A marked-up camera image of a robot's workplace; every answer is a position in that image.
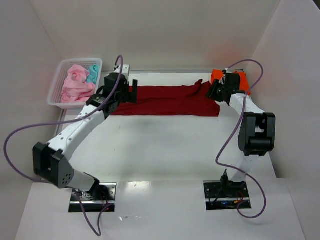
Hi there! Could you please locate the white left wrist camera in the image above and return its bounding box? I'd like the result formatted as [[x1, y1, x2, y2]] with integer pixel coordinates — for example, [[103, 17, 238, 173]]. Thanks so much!
[[113, 64, 130, 78]]

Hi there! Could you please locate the white plastic laundry basket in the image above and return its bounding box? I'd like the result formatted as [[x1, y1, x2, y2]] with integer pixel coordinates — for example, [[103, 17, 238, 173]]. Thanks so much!
[[47, 57, 103, 110]]

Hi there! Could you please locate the dark red t shirt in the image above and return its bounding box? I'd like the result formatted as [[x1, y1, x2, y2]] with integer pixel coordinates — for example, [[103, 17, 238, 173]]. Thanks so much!
[[112, 79, 220, 117]]

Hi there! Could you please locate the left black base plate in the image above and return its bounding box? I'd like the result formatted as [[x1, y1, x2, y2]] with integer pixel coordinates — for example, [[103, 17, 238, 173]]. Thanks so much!
[[68, 183, 117, 213]]

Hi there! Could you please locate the orange folded t shirt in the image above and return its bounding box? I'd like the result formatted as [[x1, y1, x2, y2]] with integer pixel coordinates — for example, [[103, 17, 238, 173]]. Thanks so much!
[[210, 69, 250, 92]]

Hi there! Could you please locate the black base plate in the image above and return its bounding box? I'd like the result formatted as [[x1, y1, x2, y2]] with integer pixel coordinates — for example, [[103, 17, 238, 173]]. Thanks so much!
[[68, 183, 117, 213], [203, 181, 252, 211]]

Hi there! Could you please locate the pink t shirt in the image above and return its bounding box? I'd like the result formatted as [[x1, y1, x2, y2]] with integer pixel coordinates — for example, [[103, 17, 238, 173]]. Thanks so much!
[[61, 64, 96, 103]]

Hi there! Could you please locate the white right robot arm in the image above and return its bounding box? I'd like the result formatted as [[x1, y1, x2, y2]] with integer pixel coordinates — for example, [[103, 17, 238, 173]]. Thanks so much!
[[206, 69, 276, 197]]

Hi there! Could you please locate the teal t shirt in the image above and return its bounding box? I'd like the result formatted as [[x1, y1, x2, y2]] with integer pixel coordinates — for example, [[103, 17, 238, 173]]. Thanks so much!
[[86, 64, 100, 85]]

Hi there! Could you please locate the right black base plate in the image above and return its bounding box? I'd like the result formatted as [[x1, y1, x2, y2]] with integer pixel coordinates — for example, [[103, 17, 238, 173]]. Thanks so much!
[[203, 181, 252, 211]]

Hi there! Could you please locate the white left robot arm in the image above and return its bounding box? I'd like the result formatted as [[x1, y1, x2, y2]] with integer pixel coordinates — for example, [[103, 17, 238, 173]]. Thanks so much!
[[32, 73, 138, 198]]

